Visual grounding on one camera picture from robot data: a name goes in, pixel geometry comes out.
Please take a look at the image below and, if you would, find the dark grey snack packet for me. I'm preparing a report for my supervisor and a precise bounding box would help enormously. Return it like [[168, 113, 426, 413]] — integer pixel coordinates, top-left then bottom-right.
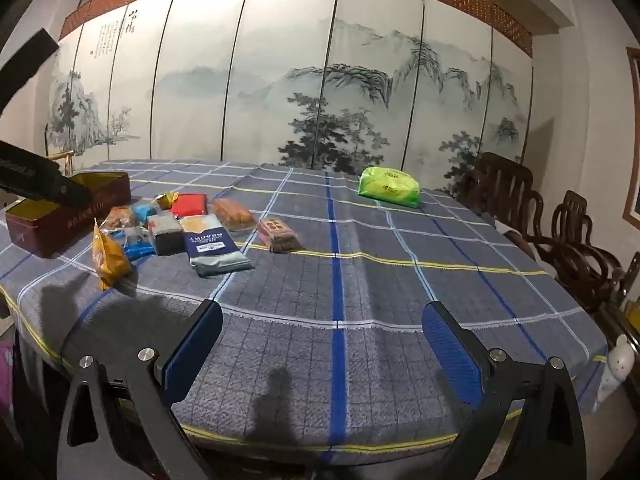
[[146, 214, 185, 256]]

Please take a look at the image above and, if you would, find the red and gold tin box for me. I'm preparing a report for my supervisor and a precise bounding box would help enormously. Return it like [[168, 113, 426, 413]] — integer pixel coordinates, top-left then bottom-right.
[[5, 171, 132, 259]]

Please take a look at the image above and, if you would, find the navy blue snack packet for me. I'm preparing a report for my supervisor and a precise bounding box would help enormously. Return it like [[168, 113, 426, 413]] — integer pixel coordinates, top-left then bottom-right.
[[179, 214, 255, 278]]

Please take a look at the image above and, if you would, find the orange snack packet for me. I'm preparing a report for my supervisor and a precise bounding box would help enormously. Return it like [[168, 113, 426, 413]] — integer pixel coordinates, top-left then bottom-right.
[[92, 217, 133, 292]]

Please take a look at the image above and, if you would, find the pale biscuit packet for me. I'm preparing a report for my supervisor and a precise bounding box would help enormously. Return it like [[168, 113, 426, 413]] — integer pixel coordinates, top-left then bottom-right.
[[107, 227, 151, 248]]

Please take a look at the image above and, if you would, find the clear packet of brown pastry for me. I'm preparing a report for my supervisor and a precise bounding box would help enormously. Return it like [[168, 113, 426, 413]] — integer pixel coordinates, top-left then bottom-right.
[[209, 198, 257, 233]]

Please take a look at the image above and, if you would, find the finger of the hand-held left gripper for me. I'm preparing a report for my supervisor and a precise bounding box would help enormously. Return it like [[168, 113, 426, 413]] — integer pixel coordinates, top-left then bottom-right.
[[0, 27, 61, 113], [0, 140, 94, 209]]

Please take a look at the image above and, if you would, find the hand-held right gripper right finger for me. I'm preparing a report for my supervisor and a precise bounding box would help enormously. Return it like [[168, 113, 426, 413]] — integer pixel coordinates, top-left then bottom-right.
[[421, 300, 587, 480]]

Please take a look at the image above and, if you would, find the person's pink patterned clothing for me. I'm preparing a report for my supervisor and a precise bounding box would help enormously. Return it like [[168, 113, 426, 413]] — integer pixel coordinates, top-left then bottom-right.
[[0, 340, 16, 421]]

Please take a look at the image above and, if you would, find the brown and red snack packet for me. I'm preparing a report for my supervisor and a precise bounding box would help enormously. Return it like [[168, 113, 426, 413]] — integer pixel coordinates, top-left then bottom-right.
[[256, 216, 303, 253]]

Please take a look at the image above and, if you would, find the bamboo chair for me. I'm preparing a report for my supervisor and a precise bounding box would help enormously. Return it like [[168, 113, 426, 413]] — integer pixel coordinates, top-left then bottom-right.
[[44, 149, 76, 176]]

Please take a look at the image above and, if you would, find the landscape painted folding screen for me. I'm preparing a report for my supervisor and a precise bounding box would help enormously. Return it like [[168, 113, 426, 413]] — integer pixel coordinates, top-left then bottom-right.
[[45, 0, 533, 198]]

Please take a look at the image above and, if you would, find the white ceramic figure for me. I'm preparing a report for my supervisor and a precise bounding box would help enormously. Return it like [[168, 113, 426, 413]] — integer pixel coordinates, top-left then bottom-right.
[[597, 334, 632, 403]]

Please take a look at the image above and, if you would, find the framed wall picture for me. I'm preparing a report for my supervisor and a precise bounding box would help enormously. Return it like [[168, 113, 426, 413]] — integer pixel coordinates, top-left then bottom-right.
[[622, 46, 640, 223]]

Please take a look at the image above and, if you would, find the small blue snack packet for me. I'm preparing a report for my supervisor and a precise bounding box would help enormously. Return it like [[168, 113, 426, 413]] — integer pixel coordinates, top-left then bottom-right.
[[131, 203, 158, 226], [122, 240, 156, 261]]

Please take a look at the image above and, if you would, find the dark carved wooden chair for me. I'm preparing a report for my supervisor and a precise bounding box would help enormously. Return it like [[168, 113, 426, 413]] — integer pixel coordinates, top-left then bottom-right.
[[607, 251, 640, 356], [457, 152, 543, 226], [530, 190, 626, 311]]

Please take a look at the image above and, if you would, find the green snack bag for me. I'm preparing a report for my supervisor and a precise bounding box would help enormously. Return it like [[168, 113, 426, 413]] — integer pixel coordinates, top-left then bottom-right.
[[358, 166, 421, 209]]

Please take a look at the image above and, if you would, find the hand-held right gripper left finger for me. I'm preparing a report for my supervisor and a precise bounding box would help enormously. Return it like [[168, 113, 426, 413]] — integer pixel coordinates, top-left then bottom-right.
[[56, 299, 224, 480]]

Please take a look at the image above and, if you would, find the clear packet of nuts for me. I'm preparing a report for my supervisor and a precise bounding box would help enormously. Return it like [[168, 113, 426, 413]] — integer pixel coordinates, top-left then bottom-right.
[[102, 205, 138, 231]]

